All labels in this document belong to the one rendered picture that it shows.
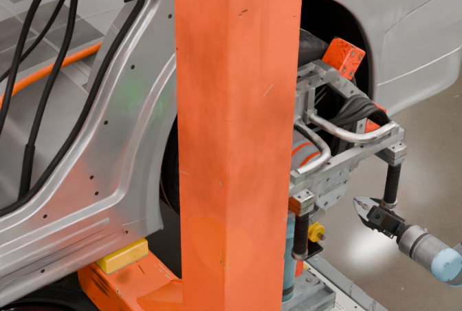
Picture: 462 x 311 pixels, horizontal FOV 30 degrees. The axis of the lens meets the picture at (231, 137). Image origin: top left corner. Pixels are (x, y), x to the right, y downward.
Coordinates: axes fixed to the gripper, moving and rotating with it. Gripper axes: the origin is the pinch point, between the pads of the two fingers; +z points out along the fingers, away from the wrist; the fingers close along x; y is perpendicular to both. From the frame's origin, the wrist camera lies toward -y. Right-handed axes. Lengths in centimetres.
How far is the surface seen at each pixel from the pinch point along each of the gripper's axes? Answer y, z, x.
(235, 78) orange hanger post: -120, -38, 9
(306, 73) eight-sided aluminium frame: -45, 9, 21
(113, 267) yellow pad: -59, 14, -50
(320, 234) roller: 1.4, 4.4, -15.1
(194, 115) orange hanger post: -112, -28, -1
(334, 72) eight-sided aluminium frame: -40.6, 4.1, 25.9
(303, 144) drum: -35.1, 2.9, 5.1
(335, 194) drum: -27.6, -10.1, -1.1
